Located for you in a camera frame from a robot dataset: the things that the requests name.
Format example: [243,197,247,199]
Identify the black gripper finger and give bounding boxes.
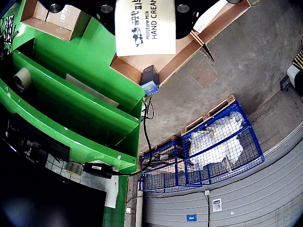
[175,0,243,40]
[39,0,116,37]

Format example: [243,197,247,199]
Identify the white hand cream box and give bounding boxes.
[115,0,177,57]

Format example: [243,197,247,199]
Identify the open brown cardboard box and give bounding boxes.
[189,0,258,46]
[109,30,215,88]

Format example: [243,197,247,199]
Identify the shallow cardboard tray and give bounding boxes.
[20,0,92,43]

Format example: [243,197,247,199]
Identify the dark blue product box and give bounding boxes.
[140,65,160,96]

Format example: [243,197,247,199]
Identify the white grey printed carton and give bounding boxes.
[193,0,228,34]

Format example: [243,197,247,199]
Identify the white paper sheet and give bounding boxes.
[65,73,120,108]

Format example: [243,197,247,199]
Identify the black white patterned sheet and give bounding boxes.
[0,14,18,49]

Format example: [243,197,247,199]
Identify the wooden pallet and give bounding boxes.
[142,134,182,157]
[180,94,237,137]

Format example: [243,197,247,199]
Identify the beige tape roll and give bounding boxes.
[13,67,33,92]

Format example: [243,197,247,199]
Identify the green metal shelf unit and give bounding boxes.
[0,39,146,227]

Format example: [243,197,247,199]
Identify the yellow black striped bumper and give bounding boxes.
[293,47,303,71]

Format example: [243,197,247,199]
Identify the white floor machine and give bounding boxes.
[280,63,303,97]

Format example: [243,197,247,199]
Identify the white plastic sheet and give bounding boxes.
[188,111,246,170]

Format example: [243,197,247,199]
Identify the clear tape roll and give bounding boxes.
[63,161,84,177]

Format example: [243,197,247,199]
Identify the black power adapter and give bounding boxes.
[82,162,114,180]

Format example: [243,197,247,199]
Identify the grey roller shutter door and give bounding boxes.
[142,122,303,227]

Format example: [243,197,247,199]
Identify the black monitor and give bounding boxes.
[0,141,107,227]

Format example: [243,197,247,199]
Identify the black power cord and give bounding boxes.
[111,96,154,177]

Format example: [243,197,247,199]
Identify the blue wire mesh cage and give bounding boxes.
[138,139,203,192]
[181,99,265,185]

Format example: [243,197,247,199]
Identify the black wire grid panel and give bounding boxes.
[45,152,119,209]

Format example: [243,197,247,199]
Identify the white printed wall notice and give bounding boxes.
[212,198,223,213]

